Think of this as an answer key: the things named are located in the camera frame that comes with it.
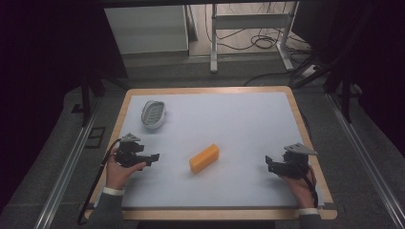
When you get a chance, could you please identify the white cabinet panel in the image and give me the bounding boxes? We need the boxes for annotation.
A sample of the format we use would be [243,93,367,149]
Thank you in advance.
[103,5,190,55]

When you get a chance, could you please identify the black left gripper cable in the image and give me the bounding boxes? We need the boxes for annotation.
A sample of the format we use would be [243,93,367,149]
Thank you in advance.
[76,138,123,226]

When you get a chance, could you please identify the white power strip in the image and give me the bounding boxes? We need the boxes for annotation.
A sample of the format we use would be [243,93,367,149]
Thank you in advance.
[299,64,320,79]

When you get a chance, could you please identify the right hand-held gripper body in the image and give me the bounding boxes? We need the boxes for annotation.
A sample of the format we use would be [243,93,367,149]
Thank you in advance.
[276,142,319,179]

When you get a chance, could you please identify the person's right hand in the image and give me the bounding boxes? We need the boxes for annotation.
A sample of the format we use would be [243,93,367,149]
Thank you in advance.
[281,173,316,210]

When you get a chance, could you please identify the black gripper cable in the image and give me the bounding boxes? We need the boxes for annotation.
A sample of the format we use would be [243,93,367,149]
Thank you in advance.
[302,165,320,209]
[76,138,123,226]

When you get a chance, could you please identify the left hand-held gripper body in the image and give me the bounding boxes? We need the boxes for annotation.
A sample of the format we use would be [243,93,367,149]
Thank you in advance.
[114,133,145,169]

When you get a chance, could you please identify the white table mat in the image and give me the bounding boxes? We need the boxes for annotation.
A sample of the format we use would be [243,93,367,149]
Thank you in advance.
[119,92,327,210]

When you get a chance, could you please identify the orange soap bar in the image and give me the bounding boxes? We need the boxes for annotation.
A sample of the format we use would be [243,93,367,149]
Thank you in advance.
[188,143,221,176]

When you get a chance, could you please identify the aluminium floor rail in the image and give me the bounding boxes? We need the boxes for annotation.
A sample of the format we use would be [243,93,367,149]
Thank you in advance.
[32,98,103,229]
[326,93,405,229]

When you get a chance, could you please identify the person's left hand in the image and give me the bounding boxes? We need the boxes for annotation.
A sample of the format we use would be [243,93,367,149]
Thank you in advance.
[105,148,148,191]

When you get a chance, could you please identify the black metal stand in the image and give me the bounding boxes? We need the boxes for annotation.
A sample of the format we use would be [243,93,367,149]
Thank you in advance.
[70,68,130,128]
[290,52,364,124]

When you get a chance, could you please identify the white oval soap dish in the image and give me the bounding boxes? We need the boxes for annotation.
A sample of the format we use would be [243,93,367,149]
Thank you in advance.
[140,99,168,130]

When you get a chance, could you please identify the white metal desk frame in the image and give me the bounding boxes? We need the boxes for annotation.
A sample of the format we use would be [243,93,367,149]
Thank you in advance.
[209,1,301,74]

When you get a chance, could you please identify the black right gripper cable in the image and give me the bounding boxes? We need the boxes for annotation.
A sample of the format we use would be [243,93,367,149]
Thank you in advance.
[302,165,320,209]

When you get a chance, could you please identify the black floor cables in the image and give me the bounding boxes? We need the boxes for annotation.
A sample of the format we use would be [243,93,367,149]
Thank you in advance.
[203,2,314,88]

